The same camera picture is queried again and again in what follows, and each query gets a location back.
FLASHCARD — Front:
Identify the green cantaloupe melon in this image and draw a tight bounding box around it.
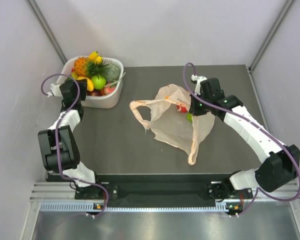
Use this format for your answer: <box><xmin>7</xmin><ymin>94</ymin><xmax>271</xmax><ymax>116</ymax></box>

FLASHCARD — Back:
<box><xmin>103</xmin><ymin>63</ymin><xmax>121</xmax><ymax>83</ymax></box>

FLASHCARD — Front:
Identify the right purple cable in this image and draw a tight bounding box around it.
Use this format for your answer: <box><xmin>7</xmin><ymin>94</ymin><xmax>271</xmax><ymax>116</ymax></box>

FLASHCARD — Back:
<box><xmin>183</xmin><ymin>62</ymin><xmax>300</xmax><ymax>217</ymax></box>

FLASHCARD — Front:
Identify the white plastic fruit basket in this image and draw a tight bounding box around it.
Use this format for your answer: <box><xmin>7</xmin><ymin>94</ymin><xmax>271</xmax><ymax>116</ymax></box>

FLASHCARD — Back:
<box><xmin>54</xmin><ymin>57</ymin><xmax>124</xmax><ymax>109</ymax></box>

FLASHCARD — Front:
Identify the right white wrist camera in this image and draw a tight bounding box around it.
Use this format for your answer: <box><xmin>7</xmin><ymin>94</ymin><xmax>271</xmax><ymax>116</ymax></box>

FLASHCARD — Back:
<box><xmin>191</xmin><ymin>74</ymin><xmax>207</xmax><ymax>96</ymax></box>

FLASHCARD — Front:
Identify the translucent orange plastic bag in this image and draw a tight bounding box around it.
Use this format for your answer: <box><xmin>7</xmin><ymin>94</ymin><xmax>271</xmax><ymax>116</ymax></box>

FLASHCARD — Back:
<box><xmin>129</xmin><ymin>84</ymin><xmax>215</xmax><ymax>165</ymax></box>

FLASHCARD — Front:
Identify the green apple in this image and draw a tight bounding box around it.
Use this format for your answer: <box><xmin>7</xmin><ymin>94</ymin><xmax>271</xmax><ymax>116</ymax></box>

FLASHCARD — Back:
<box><xmin>91</xmin><ymin>74</ymin><xmax>107</xmax><ymax>90</ymax></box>

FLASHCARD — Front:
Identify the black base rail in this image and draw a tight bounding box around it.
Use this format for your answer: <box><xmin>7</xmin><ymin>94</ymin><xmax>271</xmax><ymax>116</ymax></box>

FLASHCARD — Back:
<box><xmin>70</xmin><ymin>173</ymin><xmax>253</xmax><ymax>209</ymax></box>

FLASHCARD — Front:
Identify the orange yellow mango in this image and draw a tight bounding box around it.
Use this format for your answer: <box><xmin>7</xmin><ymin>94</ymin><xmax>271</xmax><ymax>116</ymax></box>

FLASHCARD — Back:
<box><xmin>76</xmin><ymin>76</ymin><xmax>95</xmax><ymax>92</ymax></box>

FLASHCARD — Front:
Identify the aluminium frame rail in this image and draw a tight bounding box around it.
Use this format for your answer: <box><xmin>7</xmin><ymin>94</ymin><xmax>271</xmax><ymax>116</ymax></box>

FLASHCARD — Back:
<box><xmin>29</xmin><ymin>181</ymin><xmax>300</xmax><ymax>213</ymax></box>

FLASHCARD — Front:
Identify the yellow banana bunch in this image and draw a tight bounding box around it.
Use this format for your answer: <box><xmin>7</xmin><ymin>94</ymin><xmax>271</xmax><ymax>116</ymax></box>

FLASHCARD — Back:
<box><xmin>81</xmin><ymin>51</ymin><xmax>103</xmax><ymax>64</ymax></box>

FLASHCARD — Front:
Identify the green starfruit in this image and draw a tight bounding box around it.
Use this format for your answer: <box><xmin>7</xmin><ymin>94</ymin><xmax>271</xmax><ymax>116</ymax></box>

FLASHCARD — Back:
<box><xmin>186</xmin><ymin>112</ymin><xmax>193</xmax><ymax>123</ymax></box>

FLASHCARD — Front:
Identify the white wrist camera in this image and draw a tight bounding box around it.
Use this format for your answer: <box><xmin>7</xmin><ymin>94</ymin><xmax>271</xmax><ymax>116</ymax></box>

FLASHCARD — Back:
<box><xmin>191</xmin><ymin>74</ymin><xmax>207</xmax><ymax>96</ymax></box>
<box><xmin>47</xmin><ymin>83</ymin><xmax>62</xmax><ymax>97</ymax></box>

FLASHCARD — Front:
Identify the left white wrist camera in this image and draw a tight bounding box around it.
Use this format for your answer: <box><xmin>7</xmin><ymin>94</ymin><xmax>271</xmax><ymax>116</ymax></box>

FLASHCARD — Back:
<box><xmin>47</xmin><ymin>83</ymin><xmax>62</xmax><ymax>97</ymax></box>

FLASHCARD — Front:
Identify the pineapple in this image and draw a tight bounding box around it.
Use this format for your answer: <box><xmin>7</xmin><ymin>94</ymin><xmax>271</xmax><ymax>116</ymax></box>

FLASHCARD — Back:
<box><xmin>73</xmin><ymin>57</ymin><xmax>110</xmax><ymax>78</ymax></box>

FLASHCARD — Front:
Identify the pink peach with leaf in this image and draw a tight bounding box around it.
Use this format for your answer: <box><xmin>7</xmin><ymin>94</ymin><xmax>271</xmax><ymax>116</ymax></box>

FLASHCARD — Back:
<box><xmin>103</xmin><ymin>83</ymin><xmax>117</xmax><ymax>95</ymax></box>

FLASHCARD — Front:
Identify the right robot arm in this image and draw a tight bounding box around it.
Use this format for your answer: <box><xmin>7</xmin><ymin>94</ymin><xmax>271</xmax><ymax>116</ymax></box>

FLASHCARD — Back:
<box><xmin>189</xmin><ymin>74</ymin><xmax>300</xmax><ymax>198</ymax></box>

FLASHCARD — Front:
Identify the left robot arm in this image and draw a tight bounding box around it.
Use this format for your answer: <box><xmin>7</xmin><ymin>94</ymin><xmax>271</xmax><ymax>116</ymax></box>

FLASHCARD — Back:
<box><xmin>38</xmin><ymin>78</ymin><xmax>104</xmax><ymax>199</ymax></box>

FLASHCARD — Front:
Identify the dark red plum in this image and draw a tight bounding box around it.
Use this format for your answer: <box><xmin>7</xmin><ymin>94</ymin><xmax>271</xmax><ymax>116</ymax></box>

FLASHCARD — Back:
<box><xmin>87</xmin><ymin>89</ymin><xmax>103</xmax><ymax>97</ymax></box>

